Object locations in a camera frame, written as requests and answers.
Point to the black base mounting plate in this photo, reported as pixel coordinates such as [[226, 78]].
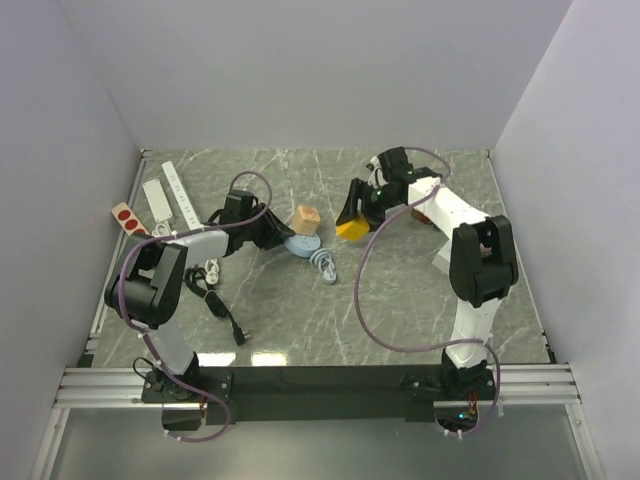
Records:
[[287, 393]]

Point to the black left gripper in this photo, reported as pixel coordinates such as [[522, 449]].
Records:
[[276, 232]]

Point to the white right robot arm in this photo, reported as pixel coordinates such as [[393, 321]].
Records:
[[482, 257]]

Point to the white cube adapter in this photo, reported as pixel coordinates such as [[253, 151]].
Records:
[[442, 259]]

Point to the small white power strip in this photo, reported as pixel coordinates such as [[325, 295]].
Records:
[[157, 200]]

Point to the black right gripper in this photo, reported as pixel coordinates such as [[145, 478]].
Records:
[[361, 190]]

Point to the aluminium frame rail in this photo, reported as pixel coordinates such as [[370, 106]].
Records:
[[87, 386]]

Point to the red-brown cube adapter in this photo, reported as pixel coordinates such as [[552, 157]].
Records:
[[421, 217]]

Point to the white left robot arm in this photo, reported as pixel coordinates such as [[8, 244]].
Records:
[[145, 290]]

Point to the yellow cube socket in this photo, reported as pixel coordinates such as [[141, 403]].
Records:
[[354, 229]]

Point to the beige power strip red sockets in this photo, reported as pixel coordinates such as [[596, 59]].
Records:
[[128, 220]]

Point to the long white power strip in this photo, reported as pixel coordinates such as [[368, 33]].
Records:
[[180, 194]]

